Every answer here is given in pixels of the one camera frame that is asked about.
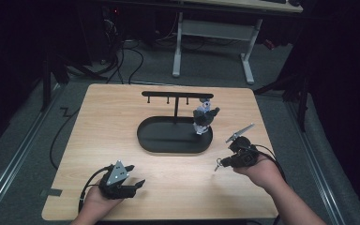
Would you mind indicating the person's left hand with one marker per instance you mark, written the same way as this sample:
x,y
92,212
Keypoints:
x,y
101,204

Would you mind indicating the person's right hand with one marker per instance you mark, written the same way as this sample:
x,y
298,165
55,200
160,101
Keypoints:
x,y
262,175

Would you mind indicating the dark floor tape patch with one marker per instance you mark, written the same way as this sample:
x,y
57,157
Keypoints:
x,y
51,192

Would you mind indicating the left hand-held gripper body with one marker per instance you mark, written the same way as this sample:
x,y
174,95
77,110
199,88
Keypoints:
x,y
115,184

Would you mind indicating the white frame desk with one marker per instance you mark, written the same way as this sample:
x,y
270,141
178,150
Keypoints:
x,y
215,29

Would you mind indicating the black hook stand with tray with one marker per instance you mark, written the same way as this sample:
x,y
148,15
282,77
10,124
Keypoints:
x,y
173,137

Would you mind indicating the black tripod stand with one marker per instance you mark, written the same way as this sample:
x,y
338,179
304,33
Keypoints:
x,y
293,87

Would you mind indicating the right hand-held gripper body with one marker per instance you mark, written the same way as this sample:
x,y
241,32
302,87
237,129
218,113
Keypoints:
x,y
245,153

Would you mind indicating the black metal stand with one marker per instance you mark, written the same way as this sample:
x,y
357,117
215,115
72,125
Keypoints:
x,y
47,81

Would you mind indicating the metal floor rail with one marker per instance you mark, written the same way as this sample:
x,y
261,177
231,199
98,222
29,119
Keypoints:
x,y
18,156
315,168

